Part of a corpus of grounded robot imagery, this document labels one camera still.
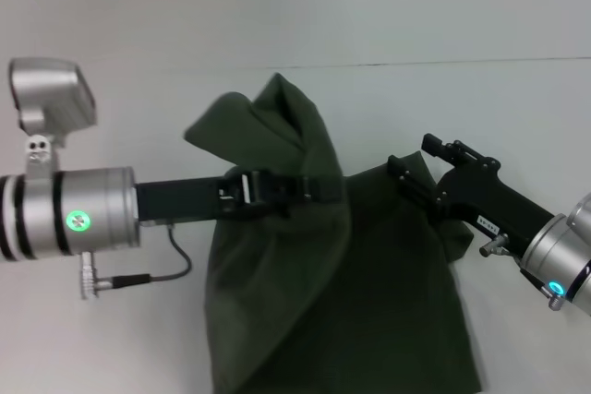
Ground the dark green FREE t-shirt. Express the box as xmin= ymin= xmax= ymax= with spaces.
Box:
xmin=183 ymin=72 xmax=491 ymax=394

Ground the thin black cable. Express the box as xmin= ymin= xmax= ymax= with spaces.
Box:
xmin=505 ymin=245 xmax=555 ymax=299

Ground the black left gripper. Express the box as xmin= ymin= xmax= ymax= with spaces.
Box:
xmin=133 ymin=168 xmax=348 ymax=226

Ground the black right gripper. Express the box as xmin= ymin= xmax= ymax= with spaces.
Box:
xmin=386 ymin=133 xmax=555 ymax=257

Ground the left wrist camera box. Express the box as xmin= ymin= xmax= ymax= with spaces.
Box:
xmin=8 ymin=57 xmax=98 ymax=178

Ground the reddish thin cable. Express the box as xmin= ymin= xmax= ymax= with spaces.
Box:
xmin=110 ymin=222 xmax=193 ymax=286

